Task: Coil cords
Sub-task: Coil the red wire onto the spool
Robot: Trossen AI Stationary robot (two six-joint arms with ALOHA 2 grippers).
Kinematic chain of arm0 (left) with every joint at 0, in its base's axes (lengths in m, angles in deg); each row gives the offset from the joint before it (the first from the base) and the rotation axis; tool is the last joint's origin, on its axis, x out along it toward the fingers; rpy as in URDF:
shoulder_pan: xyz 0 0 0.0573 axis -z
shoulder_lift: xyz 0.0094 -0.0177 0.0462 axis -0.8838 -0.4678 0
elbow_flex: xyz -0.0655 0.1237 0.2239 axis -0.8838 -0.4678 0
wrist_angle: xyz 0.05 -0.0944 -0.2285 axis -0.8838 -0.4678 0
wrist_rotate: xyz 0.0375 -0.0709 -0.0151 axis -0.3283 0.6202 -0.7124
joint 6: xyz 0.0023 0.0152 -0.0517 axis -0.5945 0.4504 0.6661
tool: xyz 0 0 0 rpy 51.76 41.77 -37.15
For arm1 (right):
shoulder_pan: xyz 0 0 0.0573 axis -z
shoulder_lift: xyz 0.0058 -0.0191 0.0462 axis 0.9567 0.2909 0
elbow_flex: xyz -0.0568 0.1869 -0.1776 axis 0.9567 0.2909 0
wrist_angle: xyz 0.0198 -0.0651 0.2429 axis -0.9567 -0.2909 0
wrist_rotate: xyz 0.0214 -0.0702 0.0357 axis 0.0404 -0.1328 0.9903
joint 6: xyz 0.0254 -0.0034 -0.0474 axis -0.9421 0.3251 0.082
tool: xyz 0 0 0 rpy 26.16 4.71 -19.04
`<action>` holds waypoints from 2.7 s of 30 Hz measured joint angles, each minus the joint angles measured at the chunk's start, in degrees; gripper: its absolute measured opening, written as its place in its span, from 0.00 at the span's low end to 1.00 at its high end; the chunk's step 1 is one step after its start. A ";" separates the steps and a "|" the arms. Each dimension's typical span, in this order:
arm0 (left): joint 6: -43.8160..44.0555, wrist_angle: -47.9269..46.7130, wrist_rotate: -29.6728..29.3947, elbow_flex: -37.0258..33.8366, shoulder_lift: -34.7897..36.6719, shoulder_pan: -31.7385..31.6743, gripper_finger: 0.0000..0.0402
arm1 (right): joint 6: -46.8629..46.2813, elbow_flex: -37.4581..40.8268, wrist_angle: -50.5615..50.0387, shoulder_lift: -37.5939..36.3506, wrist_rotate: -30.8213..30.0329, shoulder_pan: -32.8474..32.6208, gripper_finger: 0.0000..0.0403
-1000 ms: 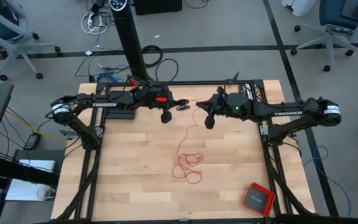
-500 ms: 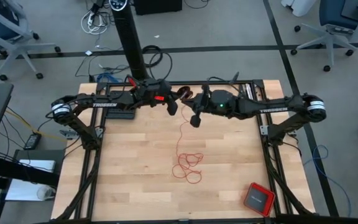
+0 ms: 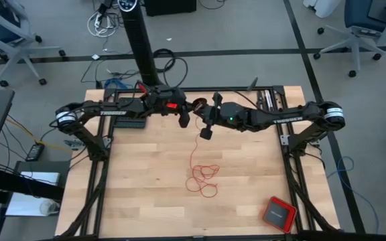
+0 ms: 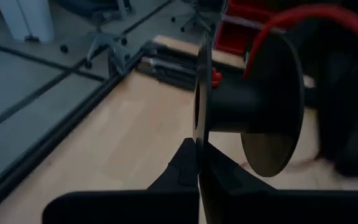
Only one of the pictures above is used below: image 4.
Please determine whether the silver hand tool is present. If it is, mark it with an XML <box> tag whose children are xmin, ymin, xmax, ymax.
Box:
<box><xmin>140</xmin><ymin>57</ymin><xmax>198</xmax><ymax>77</ymax></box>

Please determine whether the blue grey office chair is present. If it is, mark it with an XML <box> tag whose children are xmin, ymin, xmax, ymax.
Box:
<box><xmin>53</xmin><ymin>0</ymin><xmax>136</xmax><ymax>70</ymax></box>

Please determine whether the white bin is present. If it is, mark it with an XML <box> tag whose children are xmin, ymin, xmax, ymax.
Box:
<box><xmin>0</xmin><ymin>0</ymin><xmax>55</xmax><ymax>44</ymax></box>

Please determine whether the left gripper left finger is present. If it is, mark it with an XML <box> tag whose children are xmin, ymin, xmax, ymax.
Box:
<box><xmin>42</xmin><ymin>138</ymin><xmax>200</xmax><ymax>224</ymax></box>

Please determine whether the black wire spool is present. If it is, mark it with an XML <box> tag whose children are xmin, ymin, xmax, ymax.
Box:
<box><xmin>193</xmin><ymin>30</ymin><xmax>306</xmax><ymax>178</ymax></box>

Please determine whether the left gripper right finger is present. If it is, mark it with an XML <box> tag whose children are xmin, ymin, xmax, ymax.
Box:
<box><xmin>198</xmin><ymin>142</ymin><xmax>358</xmax><ymax>224</ymax></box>

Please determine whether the red storage bin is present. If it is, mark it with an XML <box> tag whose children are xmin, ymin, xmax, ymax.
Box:
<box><xmin>214</xmin><ymin>17</ymin><xmax>279</xmax><ymax>57</ymax></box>
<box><xmin>225</xmin><ymin>0</ymin><xmax>279</xmax><ymax>16</ymax></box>

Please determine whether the black office chair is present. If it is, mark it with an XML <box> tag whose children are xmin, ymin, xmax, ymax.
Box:
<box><xmin>170</xmin><ymin>0</ymin><xmax>222</xmax><ymax>34</ymax></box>

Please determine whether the red wire cord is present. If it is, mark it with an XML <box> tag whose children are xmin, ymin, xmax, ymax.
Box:
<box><xmin>211</xmin><ymin>3</ymin><xmax>358</xmax><ymax>88</ymax></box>

